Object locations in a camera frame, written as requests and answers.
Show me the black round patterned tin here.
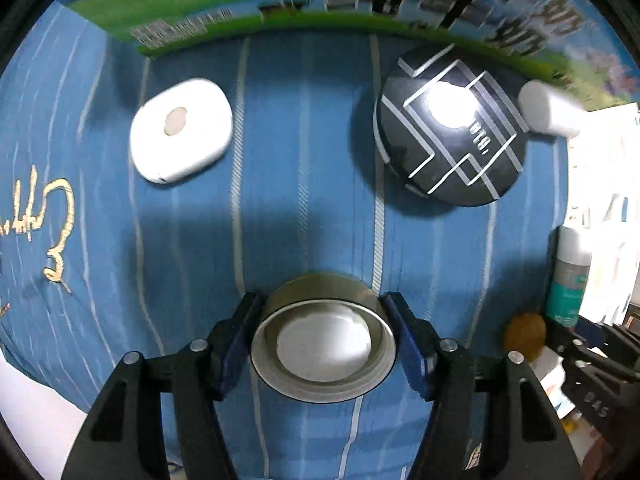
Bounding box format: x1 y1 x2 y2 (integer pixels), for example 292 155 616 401
373 46 528 208

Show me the brown round fruit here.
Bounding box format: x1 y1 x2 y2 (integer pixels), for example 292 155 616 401
503 312 547 362

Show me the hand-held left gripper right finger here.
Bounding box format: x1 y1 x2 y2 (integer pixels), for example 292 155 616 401
383 292 584 480

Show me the white cylindrical tube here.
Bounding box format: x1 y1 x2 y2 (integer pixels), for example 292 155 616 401
517 80 588 139

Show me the printed milk carton box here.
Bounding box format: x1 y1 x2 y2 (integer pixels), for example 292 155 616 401
62 0 640 111

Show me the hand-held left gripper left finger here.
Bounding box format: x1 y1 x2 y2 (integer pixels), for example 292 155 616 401
61 291 265 480

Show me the gold round tin can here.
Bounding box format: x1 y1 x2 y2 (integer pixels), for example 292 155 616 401
250 272 398 405

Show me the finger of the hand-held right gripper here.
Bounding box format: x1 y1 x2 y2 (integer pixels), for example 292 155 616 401
549 321 640 386

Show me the white oval case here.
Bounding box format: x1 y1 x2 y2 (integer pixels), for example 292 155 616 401
129 78 234 184

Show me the blue striped cloth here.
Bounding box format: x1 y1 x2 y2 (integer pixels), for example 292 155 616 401
0 2 572 480

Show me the white teal spray bottle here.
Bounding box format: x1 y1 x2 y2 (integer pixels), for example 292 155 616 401
544 225 594 328

